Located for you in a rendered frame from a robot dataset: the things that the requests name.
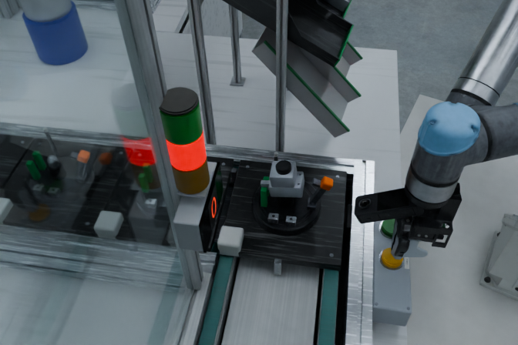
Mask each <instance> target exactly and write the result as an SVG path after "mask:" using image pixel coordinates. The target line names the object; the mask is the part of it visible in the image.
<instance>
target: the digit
mask: <svg viewBox="0 0 518 345"><path fill-rule="evenodd" d="M208 209H209V215H210V224H211V230H212V229H213V226H214V220H215V218H216V215H217V210H218V199H217V188H216V182H215V185H214V190H213V192H212V196H211V198H210V203H209V206H208Z"/></svg>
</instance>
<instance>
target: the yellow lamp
mask: <svg viewBox="0 0 518 345"><path fill-rule="evenodd" d="M172 170H173V176H174V180H175V183H176V188H177V189H178V190H179V191H180V192H182V193H185V194H196V193H200V192H202V191H203V190H205V189H206V188H207V186H208V185H209V182H210V177H209V170H208V165H207V158H206V160H205V162H204V164H203V165H202V166H200V167H199V168H197V169H194V170H191V171H182V170H178V169H176V168H174V167H173V166H172Z"/></svg>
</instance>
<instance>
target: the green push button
mask: <svg viewBox="0 0 518 345"><path fill-rule="evenodd" d="M394 225H395V219H387V220H384V221H383V222H382V232H383V233H384V234H385V235H386V236H390V237H392V235H393V230H394Z"/></svg>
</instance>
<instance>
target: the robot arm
mask: <svg viewBox="0 0 518 345"><path fill-rule="evenodd" d="M517 66H518V0H503V1H502V3H501V5H500V7H499V8H498V10H497V12H496V14H495V15H494V17H493V19H492V21H491V22H490V24H489V26H488V28H487V29H486V31H485V32H484V34H483V37H482V38H481V39H480V41H479V43H478V45H477V47H476V48H475V50H474V52H473V54H472V55H471V57H470V59H469V61H468V62H467V64H466V66H465V68H464V69H463V71H462V73H461V74H460V76H459V78H458V79H457V81H456V84H455V85H454V86H453V88H452V91H451V92H450V94H449V96H448V97H447V99H446V101H445V102H441V103H438V104H435V105H434V106H433V107H431V108H430V109H429V111H428V112H427V113H426V115H425V118H424V119H423V121H422V124H421V126H420V128H419V132H418V139H417V142H416V145H415V149H414V153H413V155H412V160H411V162H410V165H409V170H408V172H407V175H406V178H405V188H401V189H394V190H389V191H384V192H380V193H373V194H368V195H364V196H357V197H356V199H355V216H356V218H357V220H358V221H359V222H360V223H361V224H363V223H372V222H377V221H382V220H387V219H395V225H394V230H393V235H392V246H391V250H392V251H391V254H392V255H393V257H394V258H395V259H396V260H400V259H401V258H403V257H425V256H427V255H428V252H427V251H426V250H424V249H422V248H419V247H418V244H419V241H424V242H430V243H432V246H435V247H442V248H446V245H447V243H448V242H449V238H450V236H451V235H452V231H453V227H452V221H453V219H454V217H455V215H456V212H457V210H458V208H459V205H460V203H461V202H462V197H461V194H460V184H459V183H458V181H459V177H460V176H461V173H462V171H463V168H464V167H465V166H468V165H472V164H476V163H480V162H487V161H490V160H494V159H501V158H505V157H509V156H515V155H518V103H517V102H516V103H513V104H512V105H509V106H495V104H496V103H497V101H498V99H499V98H500V96H501V94H502V93H503V90H504V89H505V88H506V85H507V83H508V82H509V80H510V79H511V77H512V75H513V73H514V72H515V70H516V68H517ZM446 226H449V228H446ZM444 235H448V236H447V238H446V241H445V242H444V243H441V242H436V239H443V238H444Z"/></svg>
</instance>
